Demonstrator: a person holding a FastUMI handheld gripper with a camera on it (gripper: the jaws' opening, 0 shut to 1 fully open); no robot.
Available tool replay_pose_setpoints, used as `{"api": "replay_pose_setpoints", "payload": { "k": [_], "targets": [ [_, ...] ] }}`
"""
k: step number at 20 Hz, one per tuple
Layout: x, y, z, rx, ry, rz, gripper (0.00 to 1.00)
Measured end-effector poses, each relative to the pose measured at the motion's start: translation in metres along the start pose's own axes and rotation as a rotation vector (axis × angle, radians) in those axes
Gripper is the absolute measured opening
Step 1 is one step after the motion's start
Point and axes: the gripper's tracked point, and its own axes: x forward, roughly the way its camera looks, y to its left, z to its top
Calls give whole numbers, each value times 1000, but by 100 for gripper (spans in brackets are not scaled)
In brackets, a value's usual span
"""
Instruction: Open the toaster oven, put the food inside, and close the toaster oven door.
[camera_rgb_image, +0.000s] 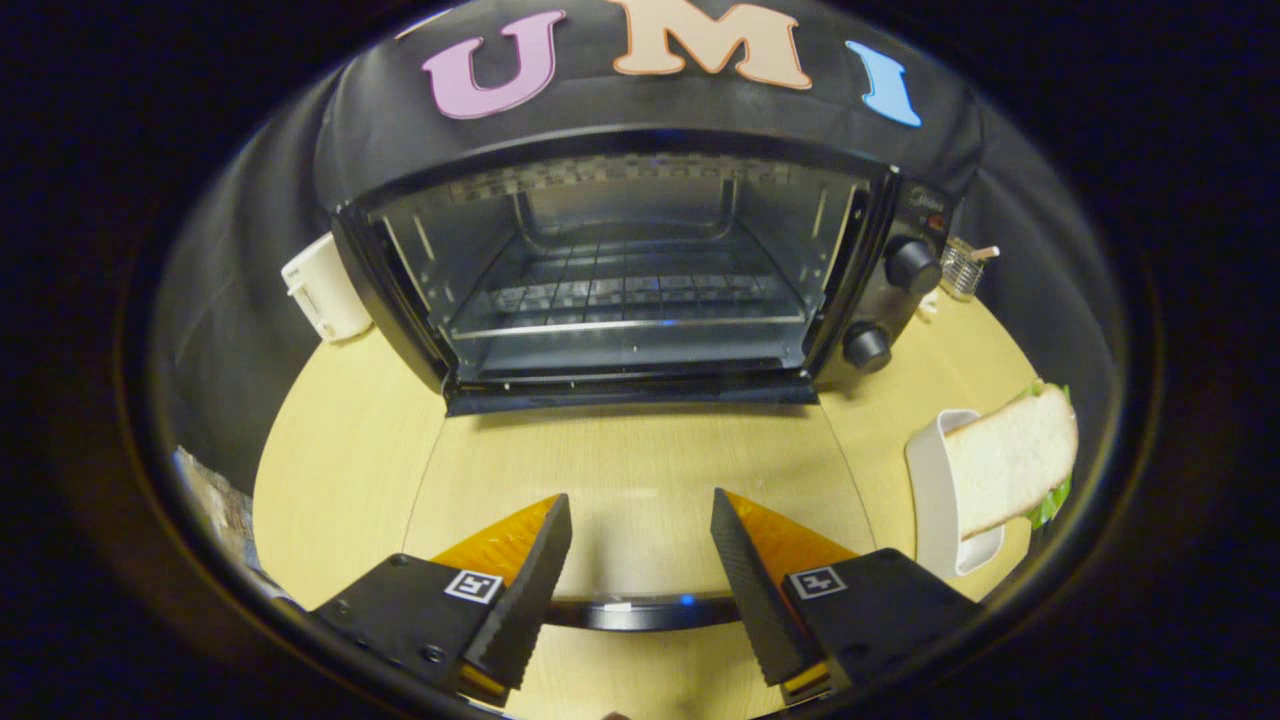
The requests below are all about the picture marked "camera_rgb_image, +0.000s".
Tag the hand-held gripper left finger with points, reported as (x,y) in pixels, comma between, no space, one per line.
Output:
(525,600)

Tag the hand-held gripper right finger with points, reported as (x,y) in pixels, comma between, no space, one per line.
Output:
(755,590)

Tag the black toaster oven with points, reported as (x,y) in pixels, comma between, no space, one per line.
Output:
(640,392)

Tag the lettuce sandwich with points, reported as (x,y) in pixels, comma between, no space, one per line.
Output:
(1010,460)

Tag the white toaster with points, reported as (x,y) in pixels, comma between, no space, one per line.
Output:
(325,290)

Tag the white rectangular dish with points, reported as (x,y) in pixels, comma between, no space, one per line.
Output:
(930,490)

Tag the black backdrop cloth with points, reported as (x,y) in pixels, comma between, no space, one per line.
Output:
(650,100)

